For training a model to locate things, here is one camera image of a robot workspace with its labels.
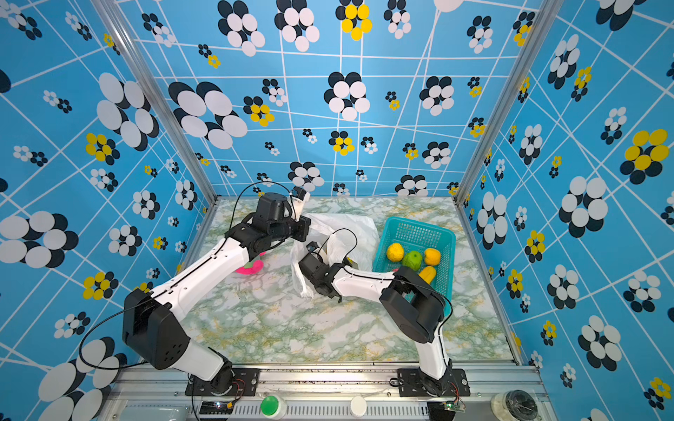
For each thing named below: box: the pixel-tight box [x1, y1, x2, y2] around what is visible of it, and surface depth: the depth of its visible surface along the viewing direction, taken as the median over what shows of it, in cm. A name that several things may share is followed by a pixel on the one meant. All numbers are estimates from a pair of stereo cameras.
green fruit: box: [401, 250, 423, 272], surface depth 95 cm
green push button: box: [260, 395, 280, 416], surface depth 64 cm
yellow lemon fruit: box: [386, 242, 405, 263], surface depth 97 cm
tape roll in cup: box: [490, 389, 539, 421], surface depth 63 cm
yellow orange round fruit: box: [424, 247, 442, 266], surface depth 96 cm
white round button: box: [350, 395, 367, 418], surface depth 65 cm
